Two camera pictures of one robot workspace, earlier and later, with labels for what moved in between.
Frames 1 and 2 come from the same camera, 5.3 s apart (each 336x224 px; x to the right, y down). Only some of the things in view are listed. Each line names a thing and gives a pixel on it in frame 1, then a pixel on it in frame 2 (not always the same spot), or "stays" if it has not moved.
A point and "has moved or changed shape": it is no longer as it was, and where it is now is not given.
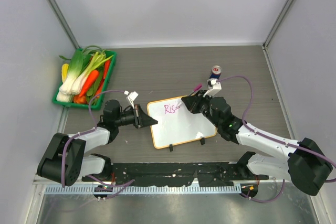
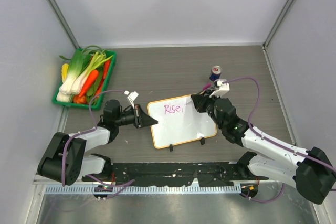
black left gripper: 140,119 stays
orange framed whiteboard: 176,125 stays
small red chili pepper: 106,67 stays
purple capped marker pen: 191,93 has moved or changed shape
